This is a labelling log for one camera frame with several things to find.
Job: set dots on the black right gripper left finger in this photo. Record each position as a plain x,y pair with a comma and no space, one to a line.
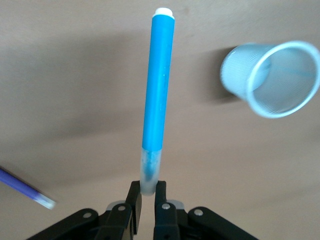
135,207

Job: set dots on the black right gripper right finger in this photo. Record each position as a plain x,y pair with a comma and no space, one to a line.
161,215

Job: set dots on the blue marker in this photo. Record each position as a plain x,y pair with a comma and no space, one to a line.
157,87

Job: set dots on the purple marker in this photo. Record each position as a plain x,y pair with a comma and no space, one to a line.
17,185

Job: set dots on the brown table cover sheet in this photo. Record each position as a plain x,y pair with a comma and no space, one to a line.
75,100

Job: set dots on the blue mesh cup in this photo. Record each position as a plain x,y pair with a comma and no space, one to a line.
237,75

